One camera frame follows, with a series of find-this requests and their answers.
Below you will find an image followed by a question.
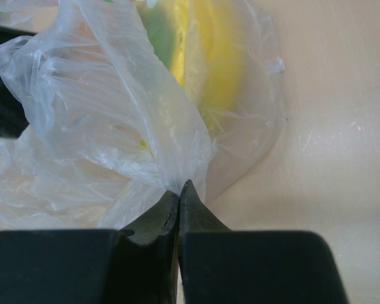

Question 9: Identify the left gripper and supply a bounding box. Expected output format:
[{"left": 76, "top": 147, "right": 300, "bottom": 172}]
[{"left": 0, "top": 26, "right": 34, "bottom": 139}]

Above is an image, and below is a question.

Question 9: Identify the green starfruit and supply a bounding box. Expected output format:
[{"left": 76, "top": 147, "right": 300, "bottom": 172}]
[{"left": 136, "top": 1, "right": 187, "bottom": 79}]

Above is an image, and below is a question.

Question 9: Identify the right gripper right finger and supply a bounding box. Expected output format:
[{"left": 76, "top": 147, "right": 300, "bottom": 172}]
[{"left": 179, "top": 181, "right": 348, "bottom": 303}]

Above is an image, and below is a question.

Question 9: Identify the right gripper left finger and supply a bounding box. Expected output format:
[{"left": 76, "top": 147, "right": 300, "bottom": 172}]
[{"left": 0, "top": 191, "right": 180, "bottom": 303}]

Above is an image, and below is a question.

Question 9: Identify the clear plastic bag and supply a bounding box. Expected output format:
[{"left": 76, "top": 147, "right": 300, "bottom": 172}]
[{"left": 0, "top": 1, "right": 284, "bottom": 230}]

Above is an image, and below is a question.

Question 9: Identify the yellow banana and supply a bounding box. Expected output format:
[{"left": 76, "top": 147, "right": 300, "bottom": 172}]
[{"left": 167, "top": 1, "right": 245, "bottom": 136}]

